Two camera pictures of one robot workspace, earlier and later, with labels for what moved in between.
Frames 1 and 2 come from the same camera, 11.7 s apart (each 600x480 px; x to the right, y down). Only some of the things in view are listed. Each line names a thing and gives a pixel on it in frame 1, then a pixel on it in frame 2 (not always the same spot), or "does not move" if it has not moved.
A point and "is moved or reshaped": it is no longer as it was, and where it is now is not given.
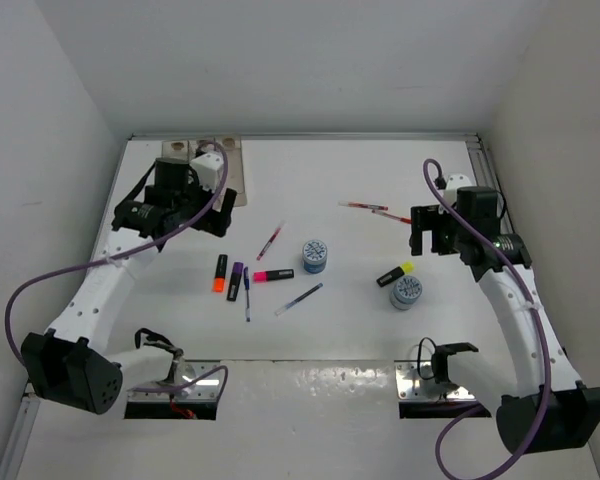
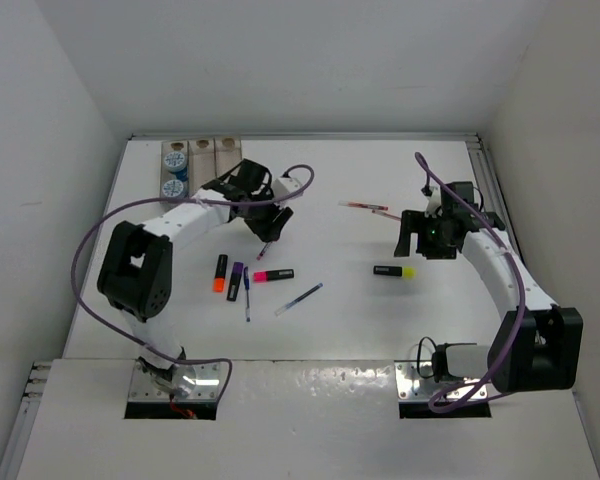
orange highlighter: x=220 y=274 does not move
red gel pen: x=372 y=207 does not move
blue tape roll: x=406 y=291 is moved or reshaped
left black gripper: x=216 y=222 -> x=269 y=229
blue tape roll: x=314 y=256 is moved or reshaped
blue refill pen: x=298 y=300 does not move
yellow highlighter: x=405 y=268 is moved or reshaped
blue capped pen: x=247 y=284 does not move
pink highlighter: x=259 y=276 does not move
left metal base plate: x=205 y=389 does not move
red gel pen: x=390 y=216 does not move
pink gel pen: x=269 y=242 does not move
